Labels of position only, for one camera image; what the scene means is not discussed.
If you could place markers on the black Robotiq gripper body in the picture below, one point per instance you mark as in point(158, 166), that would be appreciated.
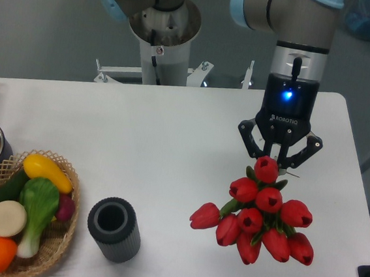
point(287, 104)

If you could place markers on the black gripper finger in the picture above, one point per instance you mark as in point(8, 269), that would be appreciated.
point(314, 144)
point(246, 131)

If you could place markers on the red tulip bouquet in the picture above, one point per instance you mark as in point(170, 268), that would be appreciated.
point(256, 217)

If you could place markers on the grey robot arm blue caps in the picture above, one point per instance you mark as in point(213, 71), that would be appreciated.
point(304, 28)

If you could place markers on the dark grey ribbed vase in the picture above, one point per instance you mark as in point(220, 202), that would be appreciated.
point(112, 222)

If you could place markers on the purple red radish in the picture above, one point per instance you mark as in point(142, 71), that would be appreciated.
point(66, 208)

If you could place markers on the yellow squash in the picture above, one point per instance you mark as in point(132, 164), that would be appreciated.
point(37, 165)

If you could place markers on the woven wicker basket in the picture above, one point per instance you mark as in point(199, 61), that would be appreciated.
point(57, 236)

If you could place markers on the green bok choy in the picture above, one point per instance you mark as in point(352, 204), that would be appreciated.
point(40, 199)

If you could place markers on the dark green cucumber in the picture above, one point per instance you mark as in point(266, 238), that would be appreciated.
point(10, 189)

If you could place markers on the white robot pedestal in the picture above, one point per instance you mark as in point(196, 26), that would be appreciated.
point(164, 42)

